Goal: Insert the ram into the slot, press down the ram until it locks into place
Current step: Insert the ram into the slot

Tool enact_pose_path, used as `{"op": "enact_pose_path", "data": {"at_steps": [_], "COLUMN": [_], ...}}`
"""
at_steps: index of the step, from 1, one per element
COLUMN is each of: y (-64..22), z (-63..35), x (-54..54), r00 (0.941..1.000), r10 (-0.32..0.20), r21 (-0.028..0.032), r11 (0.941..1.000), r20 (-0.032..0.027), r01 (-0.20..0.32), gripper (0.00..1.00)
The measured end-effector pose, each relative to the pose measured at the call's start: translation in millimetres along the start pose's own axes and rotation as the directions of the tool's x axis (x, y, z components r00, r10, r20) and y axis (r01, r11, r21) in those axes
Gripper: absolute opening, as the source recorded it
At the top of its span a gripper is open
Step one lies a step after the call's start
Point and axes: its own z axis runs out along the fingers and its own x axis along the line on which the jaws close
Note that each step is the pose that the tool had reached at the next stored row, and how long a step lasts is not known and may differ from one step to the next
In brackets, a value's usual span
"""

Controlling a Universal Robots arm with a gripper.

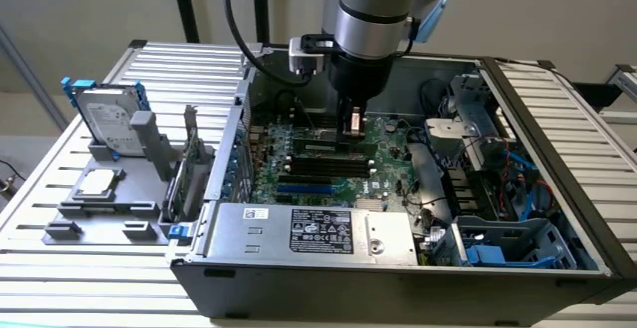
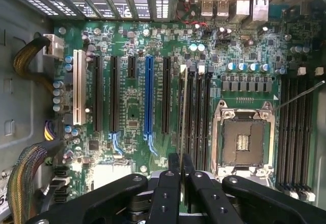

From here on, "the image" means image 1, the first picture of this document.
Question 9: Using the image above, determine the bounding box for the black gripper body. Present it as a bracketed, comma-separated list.
[329, 52, 393, 102]

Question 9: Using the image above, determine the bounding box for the green RAM stick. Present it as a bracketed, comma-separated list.
[292, 136, 368, 154]

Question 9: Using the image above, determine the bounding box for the black RAM slot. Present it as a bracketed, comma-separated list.
[289, 152, 373, 165]
[289, 165, 373, 179]
[289, 159, 373, 172]

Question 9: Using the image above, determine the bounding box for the black expansion slot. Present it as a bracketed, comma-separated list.
[277, 174, 334, 187]

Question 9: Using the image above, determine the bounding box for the blue expansion slot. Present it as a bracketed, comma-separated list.
[276, 183, 334, 197]

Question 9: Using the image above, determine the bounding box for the green motherboard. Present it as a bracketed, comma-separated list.
[248, 113, 432, 217]

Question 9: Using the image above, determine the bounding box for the grey air shroud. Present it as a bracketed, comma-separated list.
[408, 142, 455, 228]

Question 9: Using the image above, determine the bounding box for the silver chipset heatsink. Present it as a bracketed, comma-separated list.
[356, 198, 389, 213]

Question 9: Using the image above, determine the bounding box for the grey disk bay cage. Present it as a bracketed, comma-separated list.
[425, 73, 519, 172]

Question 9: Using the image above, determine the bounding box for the black upright pole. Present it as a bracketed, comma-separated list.
[250, 0, 272, 45]
[166, 0, 202, 44]

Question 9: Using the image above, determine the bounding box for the silver power supply unit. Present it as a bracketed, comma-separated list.
[190, 202, 419, 267]

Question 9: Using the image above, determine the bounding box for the green graphics card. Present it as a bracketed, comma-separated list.
[159, 104, 206, 221]

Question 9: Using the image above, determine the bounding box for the black open PC case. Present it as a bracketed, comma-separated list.
[170, 46, 637, 321]

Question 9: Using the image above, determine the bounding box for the blue disk tray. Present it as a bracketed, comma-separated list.
[437, 215, 580, 270]

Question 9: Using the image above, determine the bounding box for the grey parts rack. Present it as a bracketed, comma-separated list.
[42, 110, 217, 246]

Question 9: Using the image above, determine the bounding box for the silver CPU chip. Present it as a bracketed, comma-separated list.
[81, 170, 117, 197]

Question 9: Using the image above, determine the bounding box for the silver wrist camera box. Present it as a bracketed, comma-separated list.
[288, 34, 336, 76]

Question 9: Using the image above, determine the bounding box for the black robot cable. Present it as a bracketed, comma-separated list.
[222, 0, 313, 86]

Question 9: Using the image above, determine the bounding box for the red wire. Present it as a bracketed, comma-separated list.
[497, 138, 555, 209]

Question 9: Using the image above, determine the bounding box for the blue SATA wire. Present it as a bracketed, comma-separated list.
[503, 148, 552, 213]

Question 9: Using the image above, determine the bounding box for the silver hard disk blue bracket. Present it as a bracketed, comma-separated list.
[61, 77, 153, 160]

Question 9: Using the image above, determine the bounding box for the black cable at table edge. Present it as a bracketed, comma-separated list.
[0, 159, 27, 195]

